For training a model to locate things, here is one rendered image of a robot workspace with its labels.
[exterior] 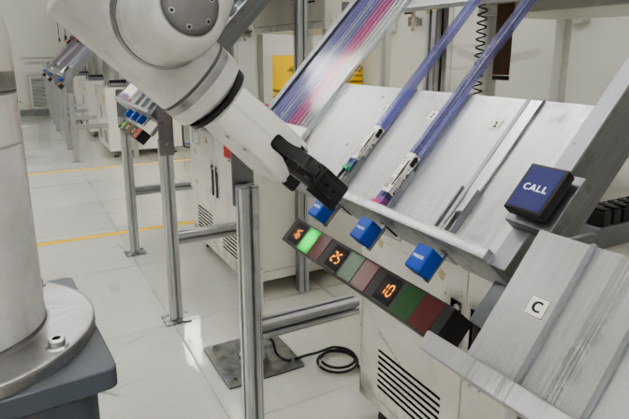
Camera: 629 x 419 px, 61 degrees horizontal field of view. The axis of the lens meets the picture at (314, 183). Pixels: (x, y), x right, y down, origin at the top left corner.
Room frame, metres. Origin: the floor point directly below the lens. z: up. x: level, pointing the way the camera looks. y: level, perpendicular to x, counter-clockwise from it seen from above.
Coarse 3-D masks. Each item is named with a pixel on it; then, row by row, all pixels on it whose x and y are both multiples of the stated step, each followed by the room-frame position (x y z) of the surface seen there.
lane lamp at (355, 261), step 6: (354, 252) 0.63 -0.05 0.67; (348, 258) 0.63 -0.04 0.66; (354, 258) 0.62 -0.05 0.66; (360, 258) 0.62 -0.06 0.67; (348, 264) 0.62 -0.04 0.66; (354, 264) 0.62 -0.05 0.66; (360, 264) 0.61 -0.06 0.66; (342, 270) 0.62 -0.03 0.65; (348, 270) 0.62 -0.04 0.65; (354, 270) 0.61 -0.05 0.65; (342, 276) 0.62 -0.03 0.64; (348, 276) 0.61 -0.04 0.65
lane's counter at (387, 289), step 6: (390, 276) 0.56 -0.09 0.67; (384, 282) 0.56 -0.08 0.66; (390, 282) 0.56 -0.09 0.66; (396, 282) 0.55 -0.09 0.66; (402, 282) 0.55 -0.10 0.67; (378, 288) 0.56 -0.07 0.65; (384, 288) 0.56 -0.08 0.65; (390, 288) 0.55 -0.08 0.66; (396, 288) 0.55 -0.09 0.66; (378, 294) 0.56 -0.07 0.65; (384, 294) 0.55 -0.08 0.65; (390, 294) 0.54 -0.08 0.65; (378, 300) 0.55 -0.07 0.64; (384, 300) 0.54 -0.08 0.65; (390, 300) 0.54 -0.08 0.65
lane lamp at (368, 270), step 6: (366, 264) 0.60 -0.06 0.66; (372, 264) 0.60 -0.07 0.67; (360, 270) 0.60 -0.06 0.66; (366, 270) 0.60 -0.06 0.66; (372, 270) 0.59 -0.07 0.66; (354, 276) 0.60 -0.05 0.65; (360, 276) 0.59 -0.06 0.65; (366, 276) 0.59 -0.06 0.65; (372, 276) 0.58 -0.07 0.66; (354, 282) 0.59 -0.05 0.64; (360, 282) 0.59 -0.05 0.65; (366, 282) 0.58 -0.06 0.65; (360, 288) 0.58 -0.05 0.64
